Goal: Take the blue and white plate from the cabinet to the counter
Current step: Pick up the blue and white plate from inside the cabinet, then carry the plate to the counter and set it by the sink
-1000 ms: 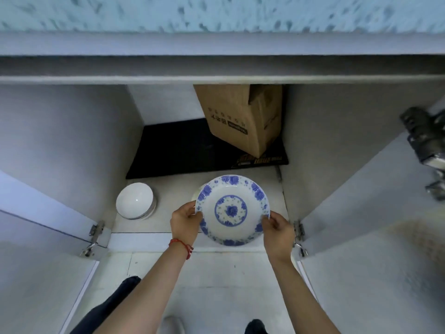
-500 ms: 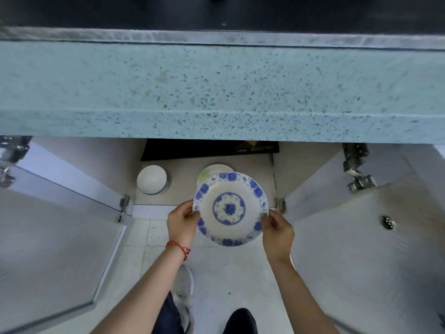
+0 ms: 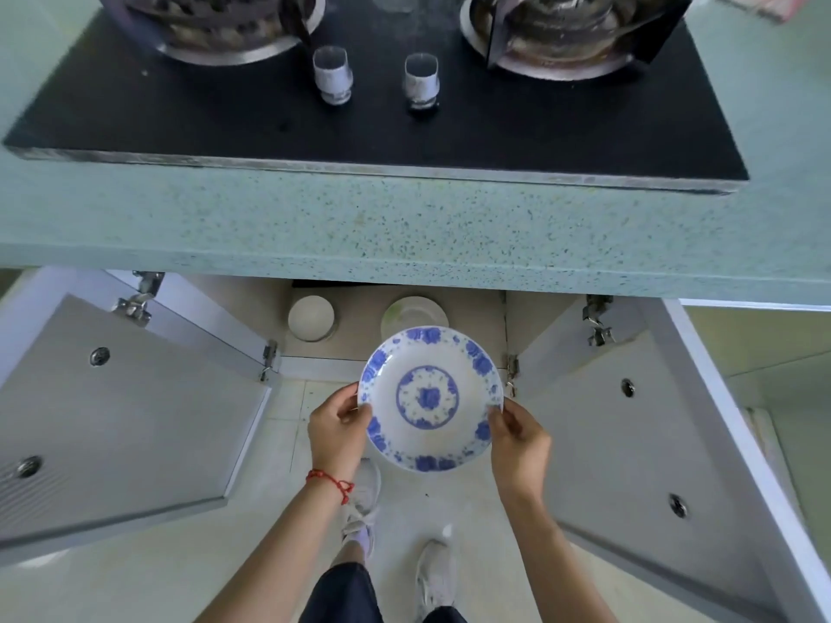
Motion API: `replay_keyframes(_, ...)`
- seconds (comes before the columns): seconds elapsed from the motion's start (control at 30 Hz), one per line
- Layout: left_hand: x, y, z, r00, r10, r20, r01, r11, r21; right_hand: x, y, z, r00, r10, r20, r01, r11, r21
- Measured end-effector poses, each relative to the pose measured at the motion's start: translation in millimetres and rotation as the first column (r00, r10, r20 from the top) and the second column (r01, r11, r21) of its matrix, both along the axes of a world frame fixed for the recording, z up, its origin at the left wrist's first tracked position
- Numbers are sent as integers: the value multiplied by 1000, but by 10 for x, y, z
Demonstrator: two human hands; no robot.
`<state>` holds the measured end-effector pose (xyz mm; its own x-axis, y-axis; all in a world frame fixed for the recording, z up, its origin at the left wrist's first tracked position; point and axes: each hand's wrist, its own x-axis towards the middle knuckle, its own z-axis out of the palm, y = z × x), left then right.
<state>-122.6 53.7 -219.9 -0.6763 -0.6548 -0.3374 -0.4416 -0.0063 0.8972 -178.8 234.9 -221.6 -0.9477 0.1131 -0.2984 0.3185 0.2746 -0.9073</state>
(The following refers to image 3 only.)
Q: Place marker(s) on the person's left hand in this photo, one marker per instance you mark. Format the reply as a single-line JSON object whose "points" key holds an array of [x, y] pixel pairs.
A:
{"points": [[334, 437]]}

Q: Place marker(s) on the person's right hand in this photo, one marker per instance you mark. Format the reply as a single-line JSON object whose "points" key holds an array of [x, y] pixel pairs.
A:
{"points": [[522, 450]]}

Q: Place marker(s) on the person's left thumb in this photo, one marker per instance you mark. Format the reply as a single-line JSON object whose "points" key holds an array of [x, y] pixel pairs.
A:
{"points": [[358, 416]]}

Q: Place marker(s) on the person's right thumb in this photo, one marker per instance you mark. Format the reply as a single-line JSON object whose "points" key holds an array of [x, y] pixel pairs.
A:
{"points": [[498, 422]]}

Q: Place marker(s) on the blue floral white plate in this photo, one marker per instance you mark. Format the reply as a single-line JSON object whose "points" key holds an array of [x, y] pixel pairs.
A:
{"points": [[428, 399]]}

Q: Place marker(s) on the person's right forearm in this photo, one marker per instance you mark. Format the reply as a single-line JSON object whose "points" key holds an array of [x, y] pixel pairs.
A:
{"points": [[552, 557]]}

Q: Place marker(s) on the person's left forearm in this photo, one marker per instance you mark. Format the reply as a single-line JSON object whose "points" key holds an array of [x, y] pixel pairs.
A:
{"points": [[285, 551]]}

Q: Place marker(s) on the metal cabinet hinge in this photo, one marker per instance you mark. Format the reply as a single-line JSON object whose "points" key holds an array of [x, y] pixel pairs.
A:
{"points": [[597, 321], [511, 376], [269, 360], [137, 303]]}

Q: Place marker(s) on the white sneaker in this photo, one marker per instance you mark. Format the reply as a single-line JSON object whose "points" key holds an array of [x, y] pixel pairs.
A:
{"points": [[435, 577], [365, 502]]}

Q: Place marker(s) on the plain white bowl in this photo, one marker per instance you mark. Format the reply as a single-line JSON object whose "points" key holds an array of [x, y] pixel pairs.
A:
{"points": [[311, 317]]}

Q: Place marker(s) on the plain white plate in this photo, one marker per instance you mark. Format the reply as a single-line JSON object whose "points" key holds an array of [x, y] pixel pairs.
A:
{"points": [[415, 312]]}

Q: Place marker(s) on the round metal door fitting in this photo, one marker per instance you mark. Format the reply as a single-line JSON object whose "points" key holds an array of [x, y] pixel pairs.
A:
{"points": [[29, 467], [627, 387], [678, 506], [99, 356]]}

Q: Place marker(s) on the white cabinet door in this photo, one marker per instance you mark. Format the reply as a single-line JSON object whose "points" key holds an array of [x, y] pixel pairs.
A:
{"points": [[649, 447], [130, 421]]}

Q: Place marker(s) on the kitchen base cabinet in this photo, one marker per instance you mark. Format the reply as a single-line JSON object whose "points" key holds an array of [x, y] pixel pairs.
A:
{"points": [[240, 304]]}

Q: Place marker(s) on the dark blue trousers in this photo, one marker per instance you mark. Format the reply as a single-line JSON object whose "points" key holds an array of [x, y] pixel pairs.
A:
{"points": [[341, 596]]}

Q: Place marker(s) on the black glass gas stove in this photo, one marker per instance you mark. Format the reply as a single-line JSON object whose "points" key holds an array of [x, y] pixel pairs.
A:
{"points": [[259, 123]]}

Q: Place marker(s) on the silver stove knob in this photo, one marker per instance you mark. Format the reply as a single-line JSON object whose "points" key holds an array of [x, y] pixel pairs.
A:
{"points": [[333, 74], [421, 81]]}

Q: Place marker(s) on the round metal stove burner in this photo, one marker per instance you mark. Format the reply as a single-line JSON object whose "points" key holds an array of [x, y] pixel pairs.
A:
{"points": [[558, 32], [214, 25]]}

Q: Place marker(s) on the red packet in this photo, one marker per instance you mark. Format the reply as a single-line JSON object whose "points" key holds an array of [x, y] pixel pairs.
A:
{"points": [[766, 3]]}

